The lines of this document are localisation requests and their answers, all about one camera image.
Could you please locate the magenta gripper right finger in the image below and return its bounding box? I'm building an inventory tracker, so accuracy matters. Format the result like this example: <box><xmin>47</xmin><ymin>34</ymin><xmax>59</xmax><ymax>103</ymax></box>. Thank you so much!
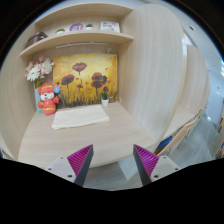
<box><xmin>132</xmin><ymin>144</ymin><xmax>181</xmax><ymax>187</ymax></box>

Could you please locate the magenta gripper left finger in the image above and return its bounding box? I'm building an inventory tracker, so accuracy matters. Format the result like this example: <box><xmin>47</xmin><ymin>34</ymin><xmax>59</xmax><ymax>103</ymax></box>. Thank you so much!
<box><xmin>44</xmin><ymin>144</ymin><xmax>95</xmax><ymax>187</ymax></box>

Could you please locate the cream folded towel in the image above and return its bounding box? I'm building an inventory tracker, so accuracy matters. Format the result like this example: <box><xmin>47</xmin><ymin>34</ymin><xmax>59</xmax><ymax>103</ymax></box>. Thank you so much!
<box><xmin>52</xmin><ymin>105</ymin><xmax>109</xmax><ymax>130</ymax></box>

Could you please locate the wooden chair blue seat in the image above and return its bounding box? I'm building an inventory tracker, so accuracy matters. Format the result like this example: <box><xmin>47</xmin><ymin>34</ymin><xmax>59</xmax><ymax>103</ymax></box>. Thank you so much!
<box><xmin>154</xmin><ymin>106</ymin><xmax>204</xmax><ymax>155</ymax></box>

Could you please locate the small potted plant white pot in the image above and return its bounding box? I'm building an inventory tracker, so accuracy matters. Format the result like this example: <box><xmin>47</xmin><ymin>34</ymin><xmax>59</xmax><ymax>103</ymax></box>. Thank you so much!
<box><xmin>101</xmin><ymin>91</ymin><xmax>109</xmax><ymax>107</ymax></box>

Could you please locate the red plush doll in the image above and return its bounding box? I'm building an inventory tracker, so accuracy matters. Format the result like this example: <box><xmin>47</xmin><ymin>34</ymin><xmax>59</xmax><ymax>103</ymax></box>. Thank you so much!
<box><xmin>37</xmin><ymin>83</ymin><xmax>60</xmax><ymax>116</ymax></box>

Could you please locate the pale blue vase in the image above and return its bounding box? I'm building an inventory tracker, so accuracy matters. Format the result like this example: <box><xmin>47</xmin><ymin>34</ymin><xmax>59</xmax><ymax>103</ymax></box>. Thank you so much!
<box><xmin>34</xmin><ymin>88</ymin><xmax>43</xmax><ymax>114</ymax></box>

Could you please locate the poppy flower painting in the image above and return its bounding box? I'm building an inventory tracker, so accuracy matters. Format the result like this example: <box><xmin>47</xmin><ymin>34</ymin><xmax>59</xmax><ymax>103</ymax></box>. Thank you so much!
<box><xmin>53</xmin><ymin>53</ymin><xmax>118</xmax><ymax>108</ymax></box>

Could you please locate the pink white flower bouquet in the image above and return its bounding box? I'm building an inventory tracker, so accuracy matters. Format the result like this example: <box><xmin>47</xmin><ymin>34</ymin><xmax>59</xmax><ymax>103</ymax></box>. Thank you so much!
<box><xmin>26</xmin><ymin>55</ymin><xmax>54</xmax><ymax>88</ymax></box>

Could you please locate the small green plant left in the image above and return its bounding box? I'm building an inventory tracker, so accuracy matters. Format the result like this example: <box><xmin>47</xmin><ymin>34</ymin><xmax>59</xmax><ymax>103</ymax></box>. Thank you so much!
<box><xmin>55</xmin><ymin>28</ymin><xmax>65</xmax><ymax>34</ymax></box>

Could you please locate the small green plant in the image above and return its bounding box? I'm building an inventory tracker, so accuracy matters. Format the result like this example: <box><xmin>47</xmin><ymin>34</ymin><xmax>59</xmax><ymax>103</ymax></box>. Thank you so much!
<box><xmin>85</xmin><ymin>23</ymin><xmax>94</xmax><ymax>30</ymax></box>
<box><xmin>55</xmin><ymin>28</ymin><xmax>65</xmax><ymax>34</ymax></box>

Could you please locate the dark brown basket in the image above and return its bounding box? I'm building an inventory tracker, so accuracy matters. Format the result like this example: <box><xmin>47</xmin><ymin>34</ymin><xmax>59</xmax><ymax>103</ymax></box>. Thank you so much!
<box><xmin>26</xmin><ymin>32</ymin><xmax>48</xmax><ymax>47</ymax></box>

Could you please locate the small green plant right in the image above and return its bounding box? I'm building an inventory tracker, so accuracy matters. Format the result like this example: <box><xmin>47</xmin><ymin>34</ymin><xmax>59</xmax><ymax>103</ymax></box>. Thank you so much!
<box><xmin>85</xmin><ymin>23</ymin><xmax>94</xmax><ymax>30</ymax></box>

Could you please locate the white framed picture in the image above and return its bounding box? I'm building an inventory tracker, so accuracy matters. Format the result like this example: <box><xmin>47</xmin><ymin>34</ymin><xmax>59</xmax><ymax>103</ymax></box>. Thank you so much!
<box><xmin>100</xmin><ymin>21</ymin><xmax>120</xmax><ymax>32</ymax></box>

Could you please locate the wooden wall shelf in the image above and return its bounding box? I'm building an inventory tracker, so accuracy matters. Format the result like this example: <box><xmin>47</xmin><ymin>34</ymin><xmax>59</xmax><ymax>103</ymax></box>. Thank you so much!
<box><xmin>20</xmin><ymin>3</ymin><xmax>133</xmax><ymax>57</ymax></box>

